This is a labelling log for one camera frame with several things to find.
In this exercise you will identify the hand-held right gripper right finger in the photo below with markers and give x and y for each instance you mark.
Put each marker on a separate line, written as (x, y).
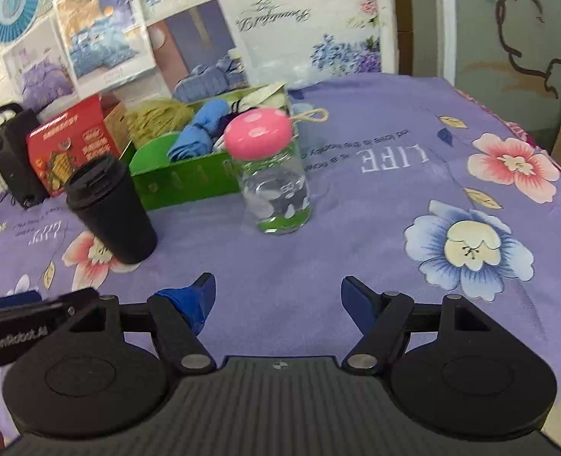
(356, 301)

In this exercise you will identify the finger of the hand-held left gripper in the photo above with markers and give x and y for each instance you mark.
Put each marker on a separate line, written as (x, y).
(78, 300)

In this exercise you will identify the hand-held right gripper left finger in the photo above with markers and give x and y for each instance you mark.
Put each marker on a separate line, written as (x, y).
(199, 301)

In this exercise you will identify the green cardboard box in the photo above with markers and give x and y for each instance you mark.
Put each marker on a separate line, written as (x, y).
(190, 180)

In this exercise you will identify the blue towel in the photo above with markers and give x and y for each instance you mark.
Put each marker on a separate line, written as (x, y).
(199, 133)

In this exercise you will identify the olive mesh bath pouf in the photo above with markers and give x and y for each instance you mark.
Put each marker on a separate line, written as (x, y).
(157, 118)

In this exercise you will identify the purple floral tablecloth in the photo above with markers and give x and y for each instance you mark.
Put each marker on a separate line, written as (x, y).
(356, 228)

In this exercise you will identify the black cup with lid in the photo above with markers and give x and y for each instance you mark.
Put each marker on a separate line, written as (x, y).
(114, 218)

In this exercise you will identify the glass jar with pink lid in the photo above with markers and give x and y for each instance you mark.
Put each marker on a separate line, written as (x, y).
(275, 185)

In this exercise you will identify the red cracker box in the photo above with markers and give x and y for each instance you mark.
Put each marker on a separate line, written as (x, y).
(66, 152)

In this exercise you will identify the black speaker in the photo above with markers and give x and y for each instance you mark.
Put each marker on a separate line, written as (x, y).
(12, 156)

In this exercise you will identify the purple bedding poster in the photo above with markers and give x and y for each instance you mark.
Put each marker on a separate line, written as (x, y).
(33, 66)

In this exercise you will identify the blue plaid bedding poster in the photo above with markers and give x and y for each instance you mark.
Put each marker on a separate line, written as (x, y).
(199, 52)

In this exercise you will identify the brown cardboard panel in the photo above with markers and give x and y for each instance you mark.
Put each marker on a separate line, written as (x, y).
(401, 23)

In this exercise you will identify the white floral poster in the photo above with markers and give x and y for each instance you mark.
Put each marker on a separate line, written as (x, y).
(280, 14)

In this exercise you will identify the frosted glass door with drawing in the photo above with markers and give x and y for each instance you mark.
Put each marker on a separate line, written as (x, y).
(513, 23)

